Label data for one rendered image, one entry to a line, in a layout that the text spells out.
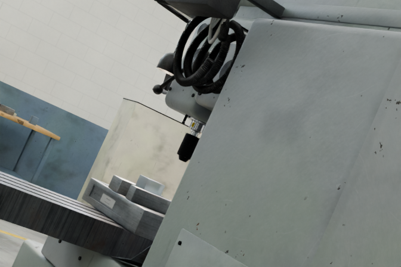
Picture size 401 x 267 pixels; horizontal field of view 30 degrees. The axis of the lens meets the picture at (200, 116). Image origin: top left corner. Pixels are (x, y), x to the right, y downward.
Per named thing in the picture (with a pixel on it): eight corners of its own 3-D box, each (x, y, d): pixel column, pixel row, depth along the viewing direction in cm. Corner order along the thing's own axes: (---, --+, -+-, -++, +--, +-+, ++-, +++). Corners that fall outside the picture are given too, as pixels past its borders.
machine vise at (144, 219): (80, 198, 223) (96, 164, 224) (121, 214, 231) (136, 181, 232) (133, 234, 194) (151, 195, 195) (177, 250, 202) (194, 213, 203)
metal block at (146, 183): (130, 193, 211) (139, 174, 212) (147, 200, 214) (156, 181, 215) (139, 198, 207) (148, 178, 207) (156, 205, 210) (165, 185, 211)
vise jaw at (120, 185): (107, 186, 214) (113, 174, 214) (148, 203, 222) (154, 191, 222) (116, 192, 209) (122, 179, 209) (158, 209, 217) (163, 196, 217)
